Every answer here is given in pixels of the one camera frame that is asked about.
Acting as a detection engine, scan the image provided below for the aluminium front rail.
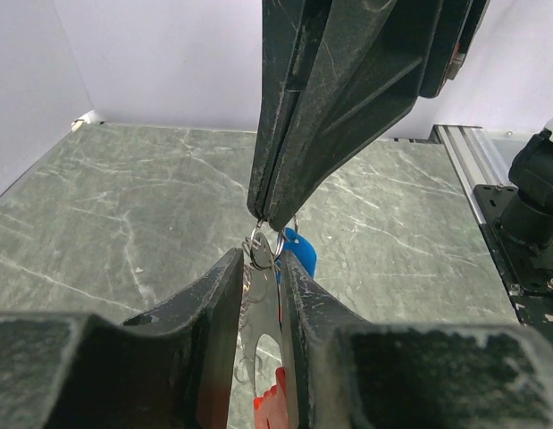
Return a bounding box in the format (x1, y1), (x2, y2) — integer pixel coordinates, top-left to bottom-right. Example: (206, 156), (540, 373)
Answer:
(386, 124), (532, 224)

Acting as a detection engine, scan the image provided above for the blue key tag with key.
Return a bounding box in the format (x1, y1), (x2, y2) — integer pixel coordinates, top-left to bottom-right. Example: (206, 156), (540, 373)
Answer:
(274, 217), (317, 284)

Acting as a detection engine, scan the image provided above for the metal key organizer red handle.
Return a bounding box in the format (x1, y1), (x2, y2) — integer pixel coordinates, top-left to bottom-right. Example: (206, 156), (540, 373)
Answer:
(239, 223), (297, 428)

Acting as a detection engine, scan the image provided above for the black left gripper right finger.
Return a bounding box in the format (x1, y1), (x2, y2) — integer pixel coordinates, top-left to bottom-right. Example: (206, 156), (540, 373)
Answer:
(281, 252), (553, 428)

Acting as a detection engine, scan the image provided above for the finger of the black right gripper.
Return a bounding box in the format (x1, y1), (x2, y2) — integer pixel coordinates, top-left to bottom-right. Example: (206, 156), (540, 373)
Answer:
(247, 1), (304, 220)

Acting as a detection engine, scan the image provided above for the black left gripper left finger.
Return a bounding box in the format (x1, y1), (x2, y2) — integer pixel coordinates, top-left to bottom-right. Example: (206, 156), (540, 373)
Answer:
(0, 248), (244, 428)

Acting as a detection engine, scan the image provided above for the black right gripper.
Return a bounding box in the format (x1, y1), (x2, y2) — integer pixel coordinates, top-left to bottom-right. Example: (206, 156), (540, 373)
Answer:
(264, 0), (489, 230)

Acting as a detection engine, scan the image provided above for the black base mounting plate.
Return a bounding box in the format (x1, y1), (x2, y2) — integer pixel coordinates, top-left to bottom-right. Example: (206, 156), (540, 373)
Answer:
(473, 184), (553, 336)

